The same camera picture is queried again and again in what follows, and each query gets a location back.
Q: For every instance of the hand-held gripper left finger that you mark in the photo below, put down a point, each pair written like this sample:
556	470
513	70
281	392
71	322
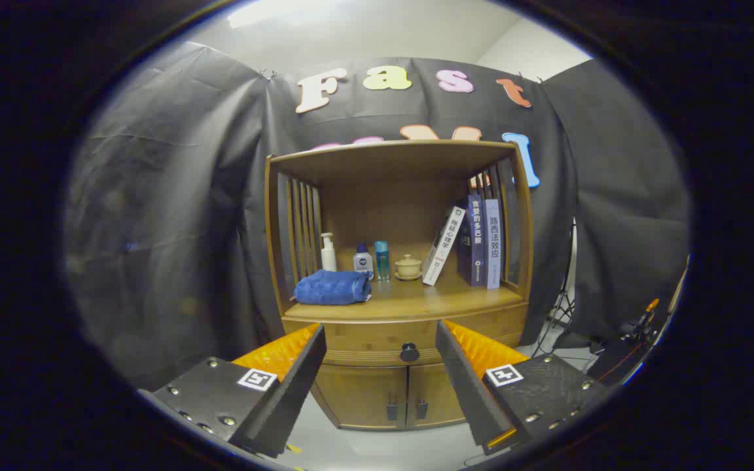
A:
298	392

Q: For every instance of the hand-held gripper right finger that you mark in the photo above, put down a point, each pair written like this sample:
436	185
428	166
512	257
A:
465	392

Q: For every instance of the wooden countertop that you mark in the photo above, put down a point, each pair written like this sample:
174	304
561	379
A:
429	297

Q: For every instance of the wooden cabinet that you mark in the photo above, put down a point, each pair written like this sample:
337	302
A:
383	203

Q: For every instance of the blue folded towel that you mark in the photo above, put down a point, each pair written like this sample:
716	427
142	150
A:
331	288

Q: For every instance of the black tripod stand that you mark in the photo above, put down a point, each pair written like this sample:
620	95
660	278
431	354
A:
563	304

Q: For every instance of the white pump bottle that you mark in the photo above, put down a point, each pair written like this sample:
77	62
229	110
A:
328	258

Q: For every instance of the beige lidded teacup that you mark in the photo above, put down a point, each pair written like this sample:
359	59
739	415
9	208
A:
408	267

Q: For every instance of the black book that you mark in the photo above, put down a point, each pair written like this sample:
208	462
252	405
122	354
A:
463	252

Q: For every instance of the small white blue-capped bottle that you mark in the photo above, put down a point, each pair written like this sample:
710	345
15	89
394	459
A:
363	263

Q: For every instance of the white book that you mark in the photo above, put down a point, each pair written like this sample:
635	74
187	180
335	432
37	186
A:
442	248

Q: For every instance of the light purple book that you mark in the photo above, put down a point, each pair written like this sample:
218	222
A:
493	245

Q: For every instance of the dark blue book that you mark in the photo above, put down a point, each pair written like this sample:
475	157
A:
476	242

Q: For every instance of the clear blue bottle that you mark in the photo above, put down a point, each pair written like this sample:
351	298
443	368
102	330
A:
382	261

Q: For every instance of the black equipment with orange clip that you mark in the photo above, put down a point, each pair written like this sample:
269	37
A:
639	324

